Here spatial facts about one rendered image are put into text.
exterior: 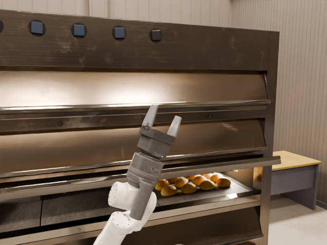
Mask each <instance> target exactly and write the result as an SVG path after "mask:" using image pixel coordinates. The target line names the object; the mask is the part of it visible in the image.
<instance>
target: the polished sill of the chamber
mask: <svg viewBox="0 0 327 245"><path fill-rule="evenodd" d="M259 200H261V194H260V193H258V192H256V191H249V192H241V193H235V194H230V195H224V196H218V197H212V198H206V199H200V200H194V201H188V202H182V203H177V204H171V205H165V206H159V207H155V209H154V211H153V213H152V214H151V216H150V217H149V219H148V221H150V220H155V219H161V218H166V217H171V216H177V215H182V214H188V213H193V212H198V211H203V210H211V209H216V208H222V207H227V206H232V205H237V204H243V203H248V202H254V201H259ZM110 216H111V214H110V215H104V216H97V217H92V218H86V219H80V220H74V221H68V222H62V223H56V224H50V225H44V226H38V227H31V228H25V229H19V230H13V231H7V232H1V233H0V245H19V244H25V243H30V242H36V241H41V240H46V239H51V238H57V237H62V236H68V235H73V234H79V233H84V232H89V231H95V230H100V229H104V227H105V225H106V224H107V222H108V220H109V218H110Z"/></svg>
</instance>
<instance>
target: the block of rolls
mask: <svg viewBox="0 0 327 245"><path fill-rule="evenodd" d="M207 178H210V180H207ZM189 181H192V182H193V183H189ZM169 182H170V183H175V187H176V188H181V192H182V193H183V194H190V193H194V192H196V190H197V188H196V186H199V188H200V189H201V190H204V191H207V190H212V189H213V188H214V187H215V185H214V183H216V185H217V186H218V187H229V186H230V185H231V181H230V179H228V178H226V177H223V175H221V174H219V173H213V174H212V173H210V174H203V175H202V176H201V175H193V176H187V178H183V177H177V178H170V179H169ZM169 182H168V181H167V180H165V179H163V180H158V182H157V185H156V186H155V189H156V190H158V191H161V195H162V196H172V195H175V194H176V192H177V189H176V188H175V187H174V186H172V185H170V183H169Z"/></svg>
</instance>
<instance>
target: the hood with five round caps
mask: <svg viewBox="0 0 327 245"><path fill-rule="evenodd" d="M268 50H269V31H260V30H248V29H236V28H223V27H211V26H199V25H187V24H175V23H163V22H151V21H138V20H127V19H114V18H102V17H85V16H73V15H61V14H49V13H37V12H24V11H12V10H0V66H11V67H65V68H119V69H174V70H254V71H266V70H267V69H268Z"/></svg>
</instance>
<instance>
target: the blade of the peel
mask: <svg viewBox="0 0 327 245"><path fill-rule="evenodd" d="M35 201H40V196H33V197H26V198H19V199H11V200H4V201H0V206H6V205H13V204H20V203H28V202H35Z"/></svg>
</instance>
